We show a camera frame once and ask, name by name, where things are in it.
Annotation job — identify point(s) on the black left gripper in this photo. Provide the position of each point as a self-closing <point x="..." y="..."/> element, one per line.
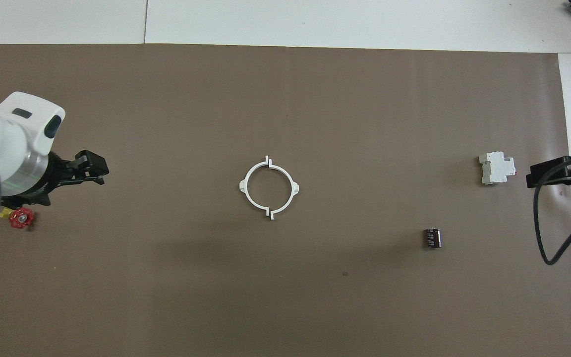
<point x="55" y="173"/>

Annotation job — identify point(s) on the white circuit breaker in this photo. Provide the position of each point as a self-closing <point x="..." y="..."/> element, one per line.
<point x="496" y="168"/>

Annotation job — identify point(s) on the red handwheel brass valve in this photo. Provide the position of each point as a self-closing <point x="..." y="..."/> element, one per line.
<point x="21" y="218"/>

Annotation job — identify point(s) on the black cylindrical capacitor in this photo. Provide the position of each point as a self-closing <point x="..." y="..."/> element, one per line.
<point x="432" y="238"/>

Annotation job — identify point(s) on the brown paper mat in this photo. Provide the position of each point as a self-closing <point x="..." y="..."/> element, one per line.
<point x="265" y="99"/>

